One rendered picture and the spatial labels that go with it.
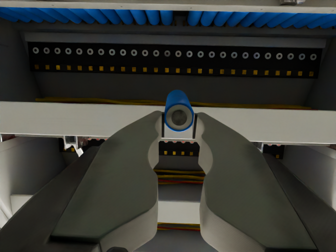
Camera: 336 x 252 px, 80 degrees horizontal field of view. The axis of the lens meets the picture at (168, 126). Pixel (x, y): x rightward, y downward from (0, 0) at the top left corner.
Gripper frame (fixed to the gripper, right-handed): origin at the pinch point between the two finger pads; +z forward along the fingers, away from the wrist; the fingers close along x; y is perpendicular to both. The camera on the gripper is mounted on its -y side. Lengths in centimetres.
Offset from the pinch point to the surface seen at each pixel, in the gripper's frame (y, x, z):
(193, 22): -3.5, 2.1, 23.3
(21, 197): 26.5, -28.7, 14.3
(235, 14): -4.7, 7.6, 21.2
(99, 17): -3.9, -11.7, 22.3
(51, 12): -4.3, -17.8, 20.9
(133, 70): 5.1, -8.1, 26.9
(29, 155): 22.9, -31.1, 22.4
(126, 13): -4.5, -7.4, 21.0
